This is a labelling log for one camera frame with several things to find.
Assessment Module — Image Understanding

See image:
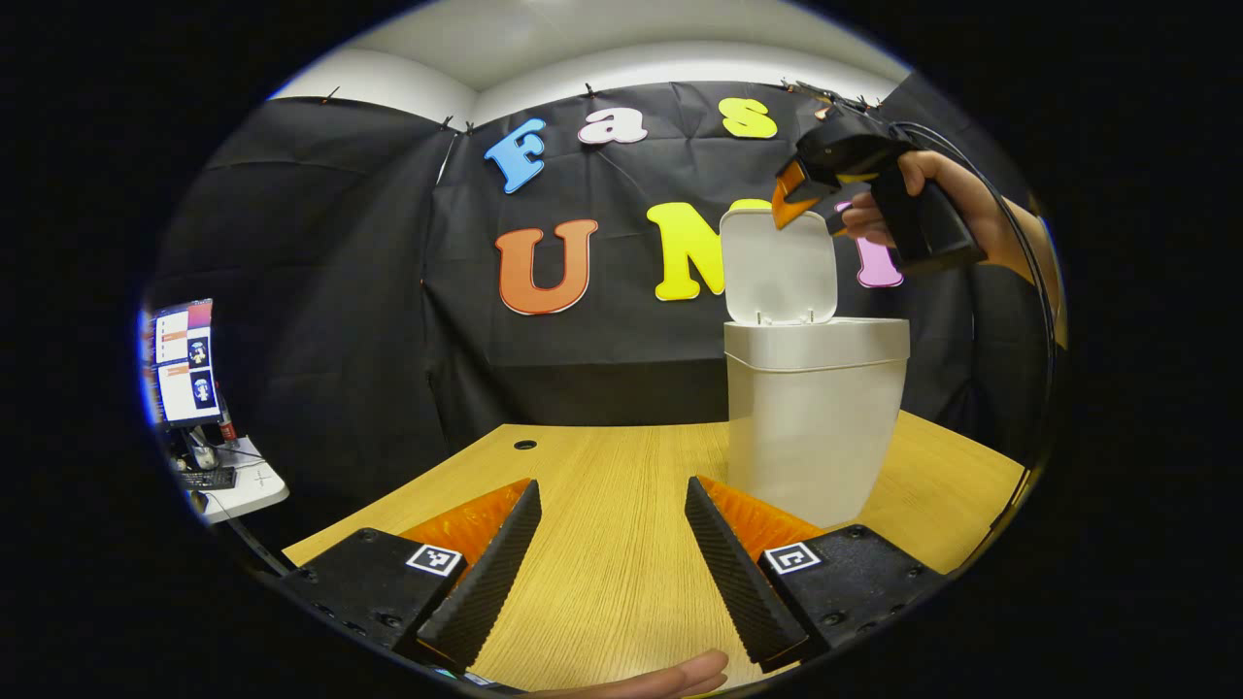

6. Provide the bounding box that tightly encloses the white side table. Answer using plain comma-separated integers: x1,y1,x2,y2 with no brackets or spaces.
180,435,290,525

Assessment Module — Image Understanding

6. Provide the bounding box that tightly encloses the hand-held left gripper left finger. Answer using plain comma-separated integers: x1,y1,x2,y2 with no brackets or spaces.
282,478,543,676

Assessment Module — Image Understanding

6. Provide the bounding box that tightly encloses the black backdrop cloth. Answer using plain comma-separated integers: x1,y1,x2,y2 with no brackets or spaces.
155,73,1064,525

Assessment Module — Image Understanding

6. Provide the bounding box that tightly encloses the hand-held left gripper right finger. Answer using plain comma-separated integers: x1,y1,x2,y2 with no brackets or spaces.
685,475,948,676

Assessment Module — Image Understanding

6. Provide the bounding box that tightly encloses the computer monitor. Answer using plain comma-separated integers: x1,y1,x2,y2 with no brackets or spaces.
146,299,222,428

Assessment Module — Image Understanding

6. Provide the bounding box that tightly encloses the wooden desktop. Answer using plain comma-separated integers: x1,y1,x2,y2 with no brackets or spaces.
282,410,1028,692

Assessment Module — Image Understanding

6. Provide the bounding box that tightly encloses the white desktop garbage bin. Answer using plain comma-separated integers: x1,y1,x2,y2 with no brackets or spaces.
720,208,911,527

